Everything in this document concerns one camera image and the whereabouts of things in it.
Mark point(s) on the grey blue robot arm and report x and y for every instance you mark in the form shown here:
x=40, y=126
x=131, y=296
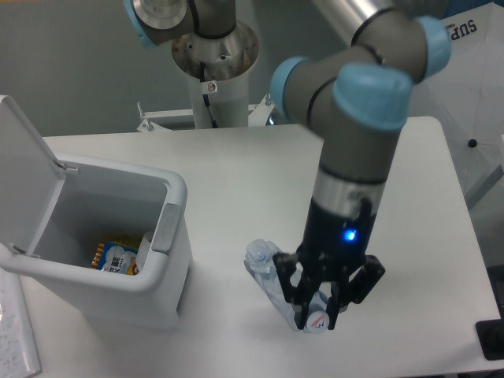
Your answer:
x=356, y=100

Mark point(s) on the white umbrella with lettering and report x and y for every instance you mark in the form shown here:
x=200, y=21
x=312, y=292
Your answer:
x=466, y=97

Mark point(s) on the black device at edge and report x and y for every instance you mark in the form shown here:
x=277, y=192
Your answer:
x=490, y=334

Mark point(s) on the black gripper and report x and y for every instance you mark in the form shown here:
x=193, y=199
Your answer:
x=332, y=248

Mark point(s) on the white trash can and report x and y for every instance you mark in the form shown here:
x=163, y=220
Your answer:
x=56, y=208

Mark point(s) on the crushed clear plastic bottle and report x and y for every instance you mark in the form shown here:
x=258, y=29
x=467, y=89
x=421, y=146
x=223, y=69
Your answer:
x=259, y=264

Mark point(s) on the white metal base frame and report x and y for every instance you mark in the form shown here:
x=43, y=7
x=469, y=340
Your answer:
x=263, y=113

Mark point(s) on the clear plastic wrapper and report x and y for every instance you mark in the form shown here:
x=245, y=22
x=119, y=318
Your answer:
x=143, y=250

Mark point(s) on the colourful snack package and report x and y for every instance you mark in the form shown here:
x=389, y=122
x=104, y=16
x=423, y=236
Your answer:
x=117, y=254

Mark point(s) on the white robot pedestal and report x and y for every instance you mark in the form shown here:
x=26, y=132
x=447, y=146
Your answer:
x=217, y=73

